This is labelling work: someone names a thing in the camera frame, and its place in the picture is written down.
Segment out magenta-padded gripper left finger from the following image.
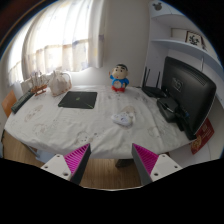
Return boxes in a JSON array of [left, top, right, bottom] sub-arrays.
[[40, 143, 92, 186]]

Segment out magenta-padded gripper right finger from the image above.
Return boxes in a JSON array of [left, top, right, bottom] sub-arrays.
[[131, 143, 183, 186]]

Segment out white cartoon-print computer mouse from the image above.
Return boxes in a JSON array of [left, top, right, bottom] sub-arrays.
[[110, 111, 135, 128]]

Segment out black mouse pad green lines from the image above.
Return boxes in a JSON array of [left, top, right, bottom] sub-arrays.
[[57, 90, 98, 110]]

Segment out white patterned tablecloth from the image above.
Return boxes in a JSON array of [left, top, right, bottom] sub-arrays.
[[3, 84, 198, 160]]

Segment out black box device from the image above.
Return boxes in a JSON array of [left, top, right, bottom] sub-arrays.
[[156, 96, 183, 124]]

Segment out red paper decoration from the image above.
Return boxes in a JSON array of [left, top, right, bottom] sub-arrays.
[[190, 117, 215, 155]]

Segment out black router with antennas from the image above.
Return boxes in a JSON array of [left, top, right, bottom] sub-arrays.
[[141, 66, 167, 99]]

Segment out white cloth bag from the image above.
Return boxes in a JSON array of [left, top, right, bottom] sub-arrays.
[[47, 70, 73, 98]]

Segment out black remote control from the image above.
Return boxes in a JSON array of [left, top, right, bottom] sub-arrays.
[[10, 90, 36, 114]]

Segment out black computer monitor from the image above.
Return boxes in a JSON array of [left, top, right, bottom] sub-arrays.
[[160, 55, 218, 141]]

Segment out wooden ship model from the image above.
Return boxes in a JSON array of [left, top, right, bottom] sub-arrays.
[[29, 70, 48, 97]]

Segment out cartoon boy figurine blue shirt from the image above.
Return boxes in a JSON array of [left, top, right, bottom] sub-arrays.
[[108, 63, 130, 93]]

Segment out orange wooden chair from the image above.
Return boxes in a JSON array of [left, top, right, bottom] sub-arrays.
[[1, 89, 18, 118]]

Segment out white sheer curtain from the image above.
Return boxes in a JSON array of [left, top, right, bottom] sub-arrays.
[[6, 0, 108, 88]]

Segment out white wall shelf unit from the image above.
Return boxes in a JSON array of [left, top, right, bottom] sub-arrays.
[[146, 0, 224, 81]]

